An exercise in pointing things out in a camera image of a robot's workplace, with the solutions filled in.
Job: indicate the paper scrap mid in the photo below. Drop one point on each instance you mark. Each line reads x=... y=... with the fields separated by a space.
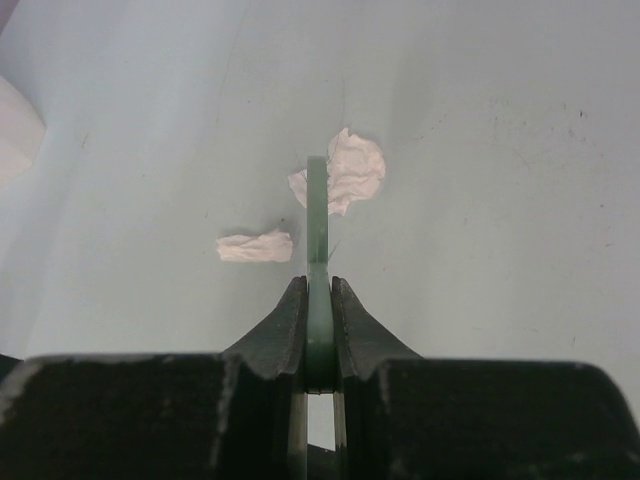
x=355 y=168

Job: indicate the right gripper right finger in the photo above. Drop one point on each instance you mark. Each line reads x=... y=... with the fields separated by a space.
x=402 y=416

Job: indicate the paper scrap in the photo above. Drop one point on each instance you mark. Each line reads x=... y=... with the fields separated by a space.
x=275 y=246

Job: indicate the green hand brush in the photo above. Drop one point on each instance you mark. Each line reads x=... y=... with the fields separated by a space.
x=320 y=357

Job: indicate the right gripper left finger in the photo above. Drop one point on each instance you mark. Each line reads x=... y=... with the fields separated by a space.
x=238 y=414

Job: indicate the white translucent waste bin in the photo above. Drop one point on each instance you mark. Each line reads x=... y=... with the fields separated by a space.
x=22 y=132

